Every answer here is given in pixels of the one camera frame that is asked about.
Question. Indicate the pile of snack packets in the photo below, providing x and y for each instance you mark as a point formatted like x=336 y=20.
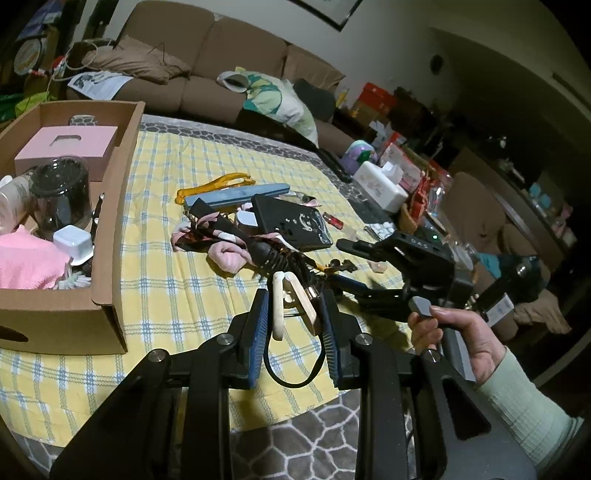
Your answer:
x=415 y=170

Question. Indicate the yellow checked tablecloth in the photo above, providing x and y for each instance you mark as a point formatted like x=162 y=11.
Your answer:
x=161 y=152

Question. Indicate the purple green toy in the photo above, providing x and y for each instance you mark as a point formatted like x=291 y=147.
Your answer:
x=358 y=154

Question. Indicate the brown sofa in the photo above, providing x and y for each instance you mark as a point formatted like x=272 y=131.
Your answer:
x=249 y=50

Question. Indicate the dark clear jar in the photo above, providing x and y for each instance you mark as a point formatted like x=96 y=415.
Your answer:
x=60 y=198

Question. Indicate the brown armchair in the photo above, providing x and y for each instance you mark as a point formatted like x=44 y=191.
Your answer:
x=485 y=217

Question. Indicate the person's right hand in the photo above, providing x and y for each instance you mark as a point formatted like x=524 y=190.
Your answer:
x=471 y=341

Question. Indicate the clear plastic wrapper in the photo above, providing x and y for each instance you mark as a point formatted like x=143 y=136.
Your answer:
x=302 y=198

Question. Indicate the small white square container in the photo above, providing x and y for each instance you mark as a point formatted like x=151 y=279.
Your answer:
x=74 y=244

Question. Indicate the grey patterned mat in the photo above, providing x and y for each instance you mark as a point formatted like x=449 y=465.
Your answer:
x=295 y=443

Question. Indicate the pink scrunchie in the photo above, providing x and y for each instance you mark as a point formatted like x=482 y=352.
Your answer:
x=226 y=258

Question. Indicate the brown cushion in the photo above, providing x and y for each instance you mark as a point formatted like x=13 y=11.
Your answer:
x=134 y=60

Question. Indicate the white bristle brush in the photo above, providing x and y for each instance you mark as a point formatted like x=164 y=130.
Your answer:
x=76 y=280

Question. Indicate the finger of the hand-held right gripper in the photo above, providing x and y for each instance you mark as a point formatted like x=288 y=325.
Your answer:
x=364 y=249
x=383 y=300

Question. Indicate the red lighter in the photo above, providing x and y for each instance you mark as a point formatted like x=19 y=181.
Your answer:
x=333 y=220

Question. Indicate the framed wall picture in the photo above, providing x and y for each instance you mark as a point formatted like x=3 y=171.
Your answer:
x=332 y=11

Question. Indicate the cardboard box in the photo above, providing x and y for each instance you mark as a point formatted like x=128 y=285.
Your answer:
x=115 y=221

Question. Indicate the green bag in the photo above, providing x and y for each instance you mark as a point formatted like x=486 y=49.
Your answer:
x=18 y=104

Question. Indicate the green white printed pillow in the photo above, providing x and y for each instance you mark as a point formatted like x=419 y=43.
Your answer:
x=277 y=101

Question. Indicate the small white cap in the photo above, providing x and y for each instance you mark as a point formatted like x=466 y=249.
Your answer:
x=247 y=219

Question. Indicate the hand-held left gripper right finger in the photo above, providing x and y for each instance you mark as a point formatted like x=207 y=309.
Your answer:
x=331 y=344

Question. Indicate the white plastic bottle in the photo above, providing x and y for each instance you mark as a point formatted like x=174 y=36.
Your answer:
x=14 y=203

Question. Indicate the pink black patterned cloth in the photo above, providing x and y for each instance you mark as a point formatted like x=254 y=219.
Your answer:
x=203 y=230

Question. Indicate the white beige hair clip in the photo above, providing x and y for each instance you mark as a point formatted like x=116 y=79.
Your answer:
x=278 y=309

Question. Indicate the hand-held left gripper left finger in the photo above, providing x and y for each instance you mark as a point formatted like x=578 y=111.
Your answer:
x=257 y=337

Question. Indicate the black phone case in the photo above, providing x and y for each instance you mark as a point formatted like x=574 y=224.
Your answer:
x=291 y=224

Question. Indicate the printed paper sheet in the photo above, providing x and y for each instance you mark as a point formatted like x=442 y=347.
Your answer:
x=99 y=85

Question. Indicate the pink tissue box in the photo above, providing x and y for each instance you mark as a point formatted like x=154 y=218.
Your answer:
x=69 y=147

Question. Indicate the black remote control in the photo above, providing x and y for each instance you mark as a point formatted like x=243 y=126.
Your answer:
x=334 y=166

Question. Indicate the orange plastic clip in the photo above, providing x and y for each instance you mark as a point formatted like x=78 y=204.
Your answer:
x=207 y=187

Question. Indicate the dark grey cushion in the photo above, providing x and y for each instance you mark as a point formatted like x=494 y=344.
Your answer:
x=316 y=99

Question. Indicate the white wet wipes pack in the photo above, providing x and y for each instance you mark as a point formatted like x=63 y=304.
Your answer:
x=378 y=184

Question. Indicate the white round band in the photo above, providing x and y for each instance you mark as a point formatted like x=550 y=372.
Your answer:
x=228 y=82

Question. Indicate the blue grey pencil case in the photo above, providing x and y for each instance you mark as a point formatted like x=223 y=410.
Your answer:
x=249 y=193

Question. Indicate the red cardboard boxes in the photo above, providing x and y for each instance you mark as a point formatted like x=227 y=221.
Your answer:
x=376 y=99

